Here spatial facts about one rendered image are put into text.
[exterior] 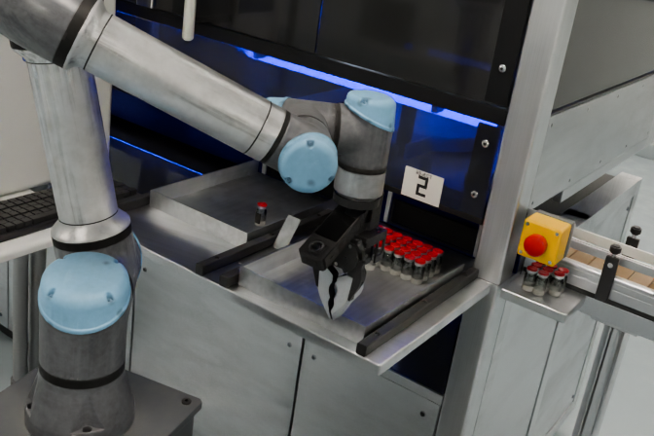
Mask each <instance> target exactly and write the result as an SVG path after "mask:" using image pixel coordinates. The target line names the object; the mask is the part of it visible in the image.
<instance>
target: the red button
mask: <svg viewBox="0 0 654 436"><path fill-rule="evenodd" d="M547 247H548V244H547V241H546V239H545V238H544V237H543V236H542V235H539V234H532V235H530V236H528V237H527V238H526V239H525V241H524V250H525V252H526V253H527V254H528V255H529V256H531V257H539V256H541V255H542V254H544V253H545V252H546V250H547Z"/></svg>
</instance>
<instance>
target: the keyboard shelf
mask: <svg viewBox="0 0 654 436"><path fill-rule="evenodd" d="M31 193H35V192H33V191H31V190H29V189H26V190H22V191H18V192H14V193H10V194H7V195H3V196H0V201H1V200H8V199H12V198H16V197H19V196H23V195H27V194H31ZM51 228H52V227H50V228H47V229H45V230H42V231H38V232H35V233H32V234H29V235H25V236H20V237H16V238H13V239H10V240H7V241H3V242H0V263H3V262H6V261H9V260H12V259H16V258H18V257H21V256H24V255H27V254H30V253H33V252H36V251H39V250H42V249H45V248H48V247H51V246H53V241H52V237H51Z"/></svg>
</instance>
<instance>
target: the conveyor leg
mask: <svg viewBox="0 0 654 436"><path fill-rule="evenodd" d="M591 318H592V319H594V320H595V321H598V322H600V323H603V324H604V326H603V330H602V333H601V336H600V340H599V346H598V349H597V352H596V356H595V359H594V362H593V366H592V369H591V373H590V376H589V378H588V382H587V385H586V388H585V392H584V395H583V398H582V402H581V405H580V409H579V412H578V415H577V419H576V422H575V424H574V428H573V431H572V435H571V436H599V434H600V429H601V425H602V422H603V419H604V416H605V412H606V409H607V406H608V403H609V400H610V396H611V393H612V390H613V387H614V384H615V381H616V378H617V375H618V372H619V368H620V365H621V362H622V359H623V356H624V352H625V349H626V346H627V343H628V340H629V336H630V335H633V336H635V337H637V335H636V334H634V333H631V332H629V331H626V330H624V329H621V328H619V327H616V326H614V325H611V324H609V323H606V322H604V321H601V320H599V319H597V318H594V317H592V316H591Z"/></svg>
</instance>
